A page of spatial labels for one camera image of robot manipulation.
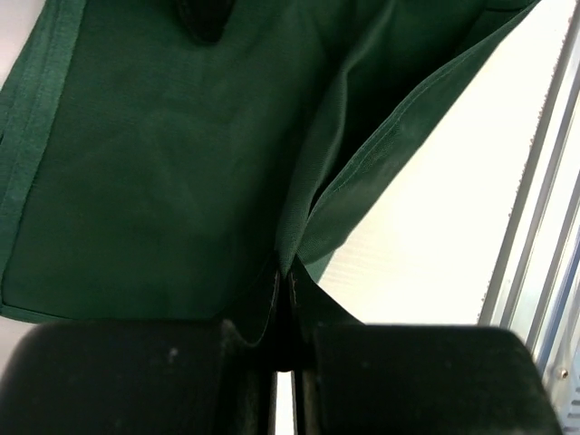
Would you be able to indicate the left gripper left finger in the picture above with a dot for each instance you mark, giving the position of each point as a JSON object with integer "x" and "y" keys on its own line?
{"x": 249, "y": 395}

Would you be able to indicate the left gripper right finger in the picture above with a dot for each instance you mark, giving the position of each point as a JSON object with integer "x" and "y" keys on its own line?
{"x": 307, "y": 303}

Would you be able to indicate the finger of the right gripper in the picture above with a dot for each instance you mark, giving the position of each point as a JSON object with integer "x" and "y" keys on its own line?
{"x": 206, "y": 20}

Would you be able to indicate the dark green cloth napkin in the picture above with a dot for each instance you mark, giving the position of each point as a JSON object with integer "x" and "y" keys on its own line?
{"x": 145, "y": 174}

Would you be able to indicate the front aluminium rail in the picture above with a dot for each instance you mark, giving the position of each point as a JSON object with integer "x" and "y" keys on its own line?
{"x": 534, "y": 288}

